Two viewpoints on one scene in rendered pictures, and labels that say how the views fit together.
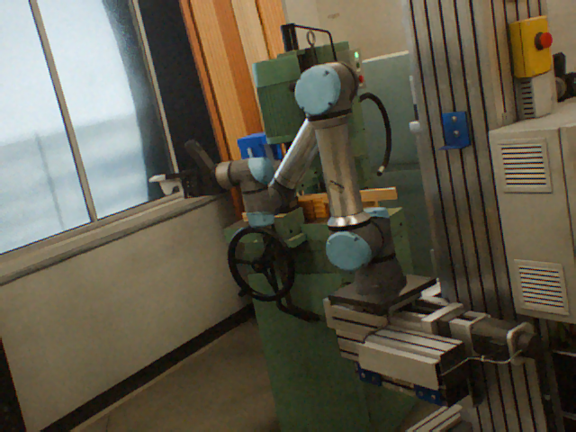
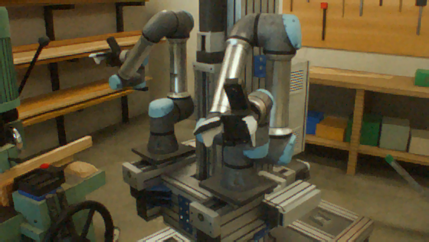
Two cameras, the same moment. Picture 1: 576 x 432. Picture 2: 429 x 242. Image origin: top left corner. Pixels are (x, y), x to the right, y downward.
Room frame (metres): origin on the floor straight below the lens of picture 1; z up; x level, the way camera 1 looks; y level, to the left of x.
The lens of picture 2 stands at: (2.32, 1.11, 1.51)
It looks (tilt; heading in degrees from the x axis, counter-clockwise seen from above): 18 degrees down; 263
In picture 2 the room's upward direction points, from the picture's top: straight up
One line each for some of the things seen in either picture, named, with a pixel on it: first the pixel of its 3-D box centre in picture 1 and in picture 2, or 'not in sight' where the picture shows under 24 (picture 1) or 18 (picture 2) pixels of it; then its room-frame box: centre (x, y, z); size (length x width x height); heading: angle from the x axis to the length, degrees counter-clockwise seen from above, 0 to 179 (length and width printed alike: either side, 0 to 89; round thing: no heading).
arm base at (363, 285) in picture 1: (377, 269); (238, 171); (2.06, -0.22, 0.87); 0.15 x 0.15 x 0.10
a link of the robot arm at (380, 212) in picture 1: (369, 230); (240, 143); (2.05, -0.22, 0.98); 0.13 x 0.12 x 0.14; 152
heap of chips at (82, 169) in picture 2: not in sight; (80, 166); (2.66, -0.23, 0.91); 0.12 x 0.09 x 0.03; 144
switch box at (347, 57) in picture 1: (351, 70); not in sight; (3.06, -0.37, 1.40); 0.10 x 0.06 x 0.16; 144
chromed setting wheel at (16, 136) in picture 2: not in sight; (11, 141); (2.91, -0.24, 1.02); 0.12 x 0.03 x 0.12; 144
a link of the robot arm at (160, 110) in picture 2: not in sight; (162, 114); (2.35, -0.63, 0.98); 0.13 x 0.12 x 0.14; 51
